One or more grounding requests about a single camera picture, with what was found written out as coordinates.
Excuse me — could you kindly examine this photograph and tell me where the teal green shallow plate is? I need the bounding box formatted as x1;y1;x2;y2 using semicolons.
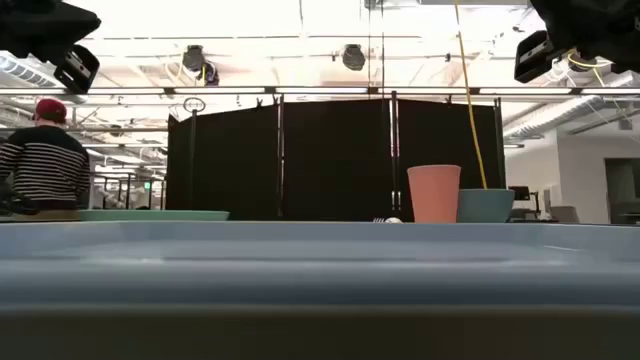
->
78;209;231;223

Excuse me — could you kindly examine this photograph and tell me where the yellow hanging cable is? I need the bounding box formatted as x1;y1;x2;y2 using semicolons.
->
453;0;489;191

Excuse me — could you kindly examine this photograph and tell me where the black ring-top stand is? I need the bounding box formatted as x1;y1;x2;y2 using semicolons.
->
182;96;207;211

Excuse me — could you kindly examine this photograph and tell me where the pink ribbed cup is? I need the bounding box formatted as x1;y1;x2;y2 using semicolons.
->
406;164;463;224

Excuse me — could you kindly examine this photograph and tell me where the person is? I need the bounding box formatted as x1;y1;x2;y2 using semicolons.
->
0;98;92;223

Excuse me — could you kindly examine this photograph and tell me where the black partition screen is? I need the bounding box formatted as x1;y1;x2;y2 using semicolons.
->
165;97;507;224

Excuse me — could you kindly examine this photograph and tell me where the black table frame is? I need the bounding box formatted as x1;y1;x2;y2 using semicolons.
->
0;304;640;360

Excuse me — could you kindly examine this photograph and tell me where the black ceiling cable reel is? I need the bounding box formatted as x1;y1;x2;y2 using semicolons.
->
341;43;367;72
568;49;600;73
181;44;221;87

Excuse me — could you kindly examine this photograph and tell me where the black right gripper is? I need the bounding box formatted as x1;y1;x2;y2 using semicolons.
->
529;0;640;74

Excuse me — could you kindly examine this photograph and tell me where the long overhead light bar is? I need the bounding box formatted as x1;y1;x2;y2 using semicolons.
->
0;86;640;97

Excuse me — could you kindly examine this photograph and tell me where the blue ribbed bowl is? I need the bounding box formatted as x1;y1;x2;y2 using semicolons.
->
456;188;516;224

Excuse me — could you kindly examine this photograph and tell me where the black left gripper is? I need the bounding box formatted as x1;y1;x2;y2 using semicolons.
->
0;0;103;65

